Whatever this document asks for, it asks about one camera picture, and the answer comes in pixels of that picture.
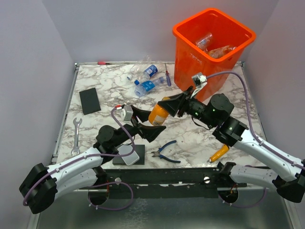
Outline white rounded box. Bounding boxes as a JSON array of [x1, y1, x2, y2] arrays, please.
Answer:
[[118, 145, 140, 166]]

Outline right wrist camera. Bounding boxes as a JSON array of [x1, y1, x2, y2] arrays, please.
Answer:
[[191, 72, 207, 98]]

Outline red pen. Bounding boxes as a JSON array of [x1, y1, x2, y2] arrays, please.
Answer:
[[97, 61, 111, 65]]

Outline blue label water bottle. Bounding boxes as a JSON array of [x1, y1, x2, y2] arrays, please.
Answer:
[[134, 77, 165, 97]]

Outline black foam pad upper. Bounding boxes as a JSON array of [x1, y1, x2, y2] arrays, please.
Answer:
[[79, 88, 101, 115]]

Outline blue label bottle top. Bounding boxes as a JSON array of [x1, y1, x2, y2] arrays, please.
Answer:
[[140, 64, 158, 79]]

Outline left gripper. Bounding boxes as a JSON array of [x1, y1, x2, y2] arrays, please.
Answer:
[[113, 105, 166, 147]]

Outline silver wrench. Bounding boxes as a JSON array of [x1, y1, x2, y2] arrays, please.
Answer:
[[71, 118, 82, 156]]

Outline clear crushed bottle back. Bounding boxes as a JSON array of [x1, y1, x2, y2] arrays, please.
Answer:
[[130, 55, 152, 74]]

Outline yellow handle utility knife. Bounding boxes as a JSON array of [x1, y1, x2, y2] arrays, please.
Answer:
[[207, 145, 229, 164]]

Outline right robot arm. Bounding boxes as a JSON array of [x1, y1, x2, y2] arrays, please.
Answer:
[[158, 87, 305, 203]]

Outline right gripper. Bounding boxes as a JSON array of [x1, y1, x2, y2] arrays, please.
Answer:
[[159, 85, 217, 128]]

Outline clear plastic cup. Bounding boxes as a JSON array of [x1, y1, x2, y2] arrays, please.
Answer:
[[195, 32, 213, 50]]

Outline small orange juice bottle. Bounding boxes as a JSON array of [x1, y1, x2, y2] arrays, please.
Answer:
[[148, 104, 169, 126]]

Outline red screwdriver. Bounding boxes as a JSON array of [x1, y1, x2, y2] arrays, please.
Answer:
[[164, 63, 172, 87]]

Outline orange plastic bin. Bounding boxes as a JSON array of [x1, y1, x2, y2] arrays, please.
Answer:
[[173, 8, 256, 102]]

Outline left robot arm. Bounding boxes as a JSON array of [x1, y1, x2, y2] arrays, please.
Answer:
[[19, 106, 166, 214]]

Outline tall orange label bottle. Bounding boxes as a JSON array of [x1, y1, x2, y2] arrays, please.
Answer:
[[207, 45, 236, 59]]

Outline blue handle pliers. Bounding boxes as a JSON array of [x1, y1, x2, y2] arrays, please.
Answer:
[[151, 140, 181, 164]]

